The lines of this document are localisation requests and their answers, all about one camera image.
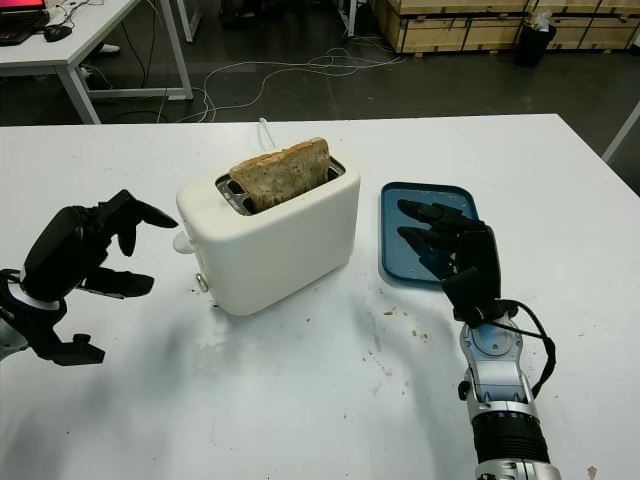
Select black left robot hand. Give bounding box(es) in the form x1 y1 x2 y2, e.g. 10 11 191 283
22 188 180 304

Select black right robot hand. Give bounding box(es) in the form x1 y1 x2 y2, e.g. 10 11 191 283
396 198 504 326

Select white two-slot toaster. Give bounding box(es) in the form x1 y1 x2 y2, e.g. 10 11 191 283
172 144 362 317

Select brown bread slice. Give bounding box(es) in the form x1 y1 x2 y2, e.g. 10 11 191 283
228 137 331 215

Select blue plastic tray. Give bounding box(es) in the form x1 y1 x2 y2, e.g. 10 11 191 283
379 180 489 286

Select white office desk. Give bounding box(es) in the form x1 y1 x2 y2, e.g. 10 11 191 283
0 0 194 125

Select black trash bin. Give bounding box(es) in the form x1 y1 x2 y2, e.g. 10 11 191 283
514 19 558 68

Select black laptop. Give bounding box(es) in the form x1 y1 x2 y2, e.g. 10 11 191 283
0 0 51 47

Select stacked wooden crates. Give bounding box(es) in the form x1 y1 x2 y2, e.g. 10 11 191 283
372 0 640 54

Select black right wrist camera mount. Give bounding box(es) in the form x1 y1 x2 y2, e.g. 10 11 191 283
452 305 521 327

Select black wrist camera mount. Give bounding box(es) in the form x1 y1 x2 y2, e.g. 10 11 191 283
452 305 521 327
9 294 106 366

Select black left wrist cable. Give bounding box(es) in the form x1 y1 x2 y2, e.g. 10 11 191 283
0 268 31 326

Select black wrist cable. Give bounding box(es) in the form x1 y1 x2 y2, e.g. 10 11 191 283
0 268 31 326
499 298 557 401

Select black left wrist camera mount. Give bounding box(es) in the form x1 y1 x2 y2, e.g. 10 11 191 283
9 294 106 366

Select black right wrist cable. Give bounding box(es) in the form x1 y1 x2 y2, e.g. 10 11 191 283
499 298 557 401

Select white toaster power cord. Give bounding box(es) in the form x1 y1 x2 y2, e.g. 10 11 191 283
257 117 276 150

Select white floor cable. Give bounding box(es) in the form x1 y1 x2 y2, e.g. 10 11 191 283
199 47 407 123

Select white desk frame leg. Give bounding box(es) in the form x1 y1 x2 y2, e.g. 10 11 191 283
339 0 359 37

